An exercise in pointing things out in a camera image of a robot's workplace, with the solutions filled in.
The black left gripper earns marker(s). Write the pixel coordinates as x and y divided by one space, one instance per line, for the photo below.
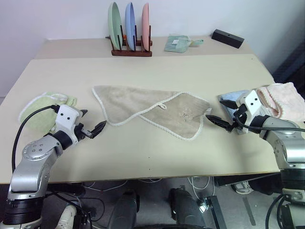
80 133

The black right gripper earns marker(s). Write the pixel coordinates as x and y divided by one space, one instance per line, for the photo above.
240 113

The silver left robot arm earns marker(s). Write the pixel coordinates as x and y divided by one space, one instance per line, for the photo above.
31 167

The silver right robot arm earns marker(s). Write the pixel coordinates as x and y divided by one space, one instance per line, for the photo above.
289 148

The blue cloth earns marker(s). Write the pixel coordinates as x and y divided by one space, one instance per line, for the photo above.
230 96

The beige towel with white trim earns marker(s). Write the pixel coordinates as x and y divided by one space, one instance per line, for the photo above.
124 100

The light green cloth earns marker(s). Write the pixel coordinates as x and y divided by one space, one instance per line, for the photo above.
35 109

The pink towel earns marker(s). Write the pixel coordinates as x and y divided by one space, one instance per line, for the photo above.
283 97

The black table crossbar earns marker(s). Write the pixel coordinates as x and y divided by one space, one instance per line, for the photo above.
238 180

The black rectangular box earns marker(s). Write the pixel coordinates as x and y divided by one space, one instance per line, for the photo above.
226 38

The white sneaker with grey stripes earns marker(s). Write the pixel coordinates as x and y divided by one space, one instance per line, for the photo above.
241 187

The brown wooden plate rack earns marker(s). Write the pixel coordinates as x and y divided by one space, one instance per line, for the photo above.
131 53

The packaged green folded cloth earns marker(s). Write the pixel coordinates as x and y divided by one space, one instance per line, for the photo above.
176 46

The dark rounded shape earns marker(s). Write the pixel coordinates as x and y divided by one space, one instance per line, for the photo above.
186 207
125 210

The plain white shoe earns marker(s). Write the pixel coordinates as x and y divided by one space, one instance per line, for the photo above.
66 217

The green plate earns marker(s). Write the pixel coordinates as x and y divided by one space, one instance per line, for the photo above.
114 23

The blue plate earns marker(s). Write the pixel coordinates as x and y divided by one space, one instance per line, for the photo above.
129 23

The pink plate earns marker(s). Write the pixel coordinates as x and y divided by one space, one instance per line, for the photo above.
145 23

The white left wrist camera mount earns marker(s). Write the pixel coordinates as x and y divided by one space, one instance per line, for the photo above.
68 120

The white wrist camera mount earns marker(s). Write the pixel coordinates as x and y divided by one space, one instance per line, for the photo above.
68 120
253 101

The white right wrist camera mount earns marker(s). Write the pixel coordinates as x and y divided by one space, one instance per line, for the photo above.
253 101

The black metal frame leg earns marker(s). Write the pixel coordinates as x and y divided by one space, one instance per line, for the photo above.
215 212

